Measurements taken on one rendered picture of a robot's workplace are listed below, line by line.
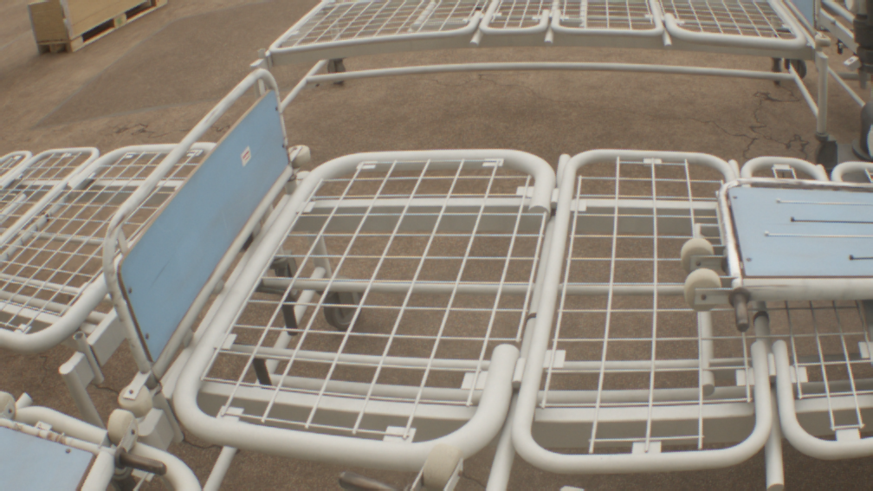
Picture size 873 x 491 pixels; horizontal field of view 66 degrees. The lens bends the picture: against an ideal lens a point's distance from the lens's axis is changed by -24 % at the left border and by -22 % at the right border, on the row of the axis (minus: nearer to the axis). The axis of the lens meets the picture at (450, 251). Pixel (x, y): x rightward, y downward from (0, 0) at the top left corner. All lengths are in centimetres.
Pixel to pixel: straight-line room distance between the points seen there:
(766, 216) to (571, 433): 53
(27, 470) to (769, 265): 121
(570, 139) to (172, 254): 189
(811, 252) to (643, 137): 175
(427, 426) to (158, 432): 46
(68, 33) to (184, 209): 556
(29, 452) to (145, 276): 38
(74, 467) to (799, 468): 142
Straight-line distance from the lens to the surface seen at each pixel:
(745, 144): 303
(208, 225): 151
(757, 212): 146
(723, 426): 121
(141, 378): 133
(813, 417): 123
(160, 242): 136
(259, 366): 159
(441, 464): 94
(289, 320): 173
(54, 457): 122
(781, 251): 134
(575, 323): 210
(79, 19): 697
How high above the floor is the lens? 128
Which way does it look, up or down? 32 degrees down
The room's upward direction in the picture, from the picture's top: 8 degrees counter-clockwise
